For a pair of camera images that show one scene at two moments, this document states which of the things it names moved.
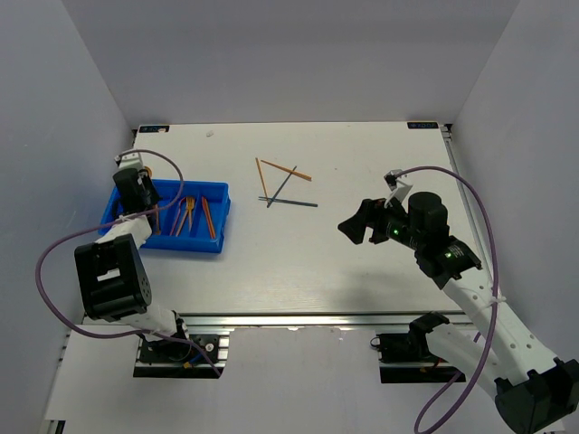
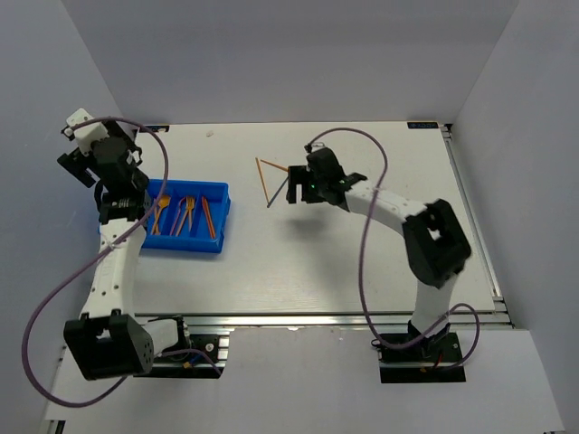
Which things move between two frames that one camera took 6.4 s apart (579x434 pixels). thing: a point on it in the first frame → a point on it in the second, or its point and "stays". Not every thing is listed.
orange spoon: [156, 218] stays
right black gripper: [371, 213] → [300, 175]
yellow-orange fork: [190, 204] stays
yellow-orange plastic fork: [190, 204] stays
